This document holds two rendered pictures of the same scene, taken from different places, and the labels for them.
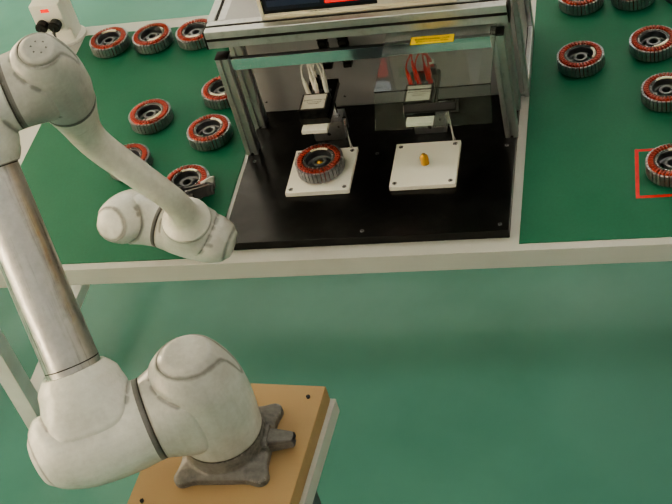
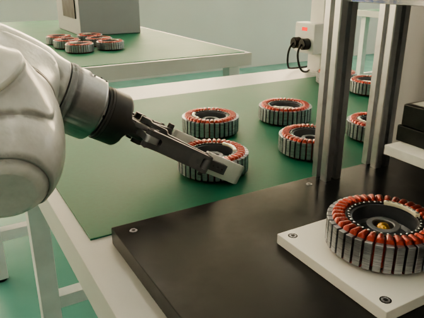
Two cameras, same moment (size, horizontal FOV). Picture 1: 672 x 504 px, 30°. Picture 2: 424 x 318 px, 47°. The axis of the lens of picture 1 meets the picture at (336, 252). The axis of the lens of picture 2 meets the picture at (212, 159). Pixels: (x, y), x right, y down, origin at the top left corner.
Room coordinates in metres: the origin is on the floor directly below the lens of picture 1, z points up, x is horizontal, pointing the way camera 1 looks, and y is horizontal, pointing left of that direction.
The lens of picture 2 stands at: (1.83, -0.17, 1.04)
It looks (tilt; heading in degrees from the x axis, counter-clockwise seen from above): 21 degrees down; 40
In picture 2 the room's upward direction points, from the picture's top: straight up
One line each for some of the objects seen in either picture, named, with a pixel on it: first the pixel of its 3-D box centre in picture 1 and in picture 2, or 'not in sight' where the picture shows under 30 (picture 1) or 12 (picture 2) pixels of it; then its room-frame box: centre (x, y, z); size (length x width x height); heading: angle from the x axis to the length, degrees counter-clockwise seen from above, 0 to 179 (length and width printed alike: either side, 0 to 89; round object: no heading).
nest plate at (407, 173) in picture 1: (425, 165); not in sight; (2.18, -0.25, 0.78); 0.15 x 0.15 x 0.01; 70
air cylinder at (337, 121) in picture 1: (330, 124); not in sight; (2.40, -0.07, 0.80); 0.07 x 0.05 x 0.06; 70
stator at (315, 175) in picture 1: (320, 163); (382, 230); (2.27, -0.02, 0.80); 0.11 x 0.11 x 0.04
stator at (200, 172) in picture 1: (187, 184); (212, 159); (2.38, 0.29, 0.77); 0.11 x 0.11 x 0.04
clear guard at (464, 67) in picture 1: (438, 68); not in sight; (2.17, -0.32, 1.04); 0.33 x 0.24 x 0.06; 160
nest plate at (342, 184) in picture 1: (322, 171); (379, 252); (2.27, -0.02, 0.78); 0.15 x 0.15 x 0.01; 70
